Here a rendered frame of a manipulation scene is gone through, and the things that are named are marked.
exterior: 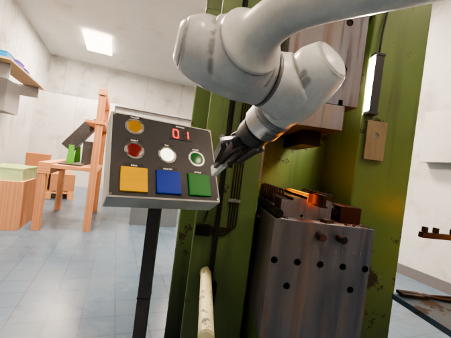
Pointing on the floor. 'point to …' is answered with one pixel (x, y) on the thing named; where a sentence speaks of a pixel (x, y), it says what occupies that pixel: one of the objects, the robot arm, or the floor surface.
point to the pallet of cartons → (32, 158)
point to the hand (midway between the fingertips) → (218, 166)
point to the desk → (137, 216)
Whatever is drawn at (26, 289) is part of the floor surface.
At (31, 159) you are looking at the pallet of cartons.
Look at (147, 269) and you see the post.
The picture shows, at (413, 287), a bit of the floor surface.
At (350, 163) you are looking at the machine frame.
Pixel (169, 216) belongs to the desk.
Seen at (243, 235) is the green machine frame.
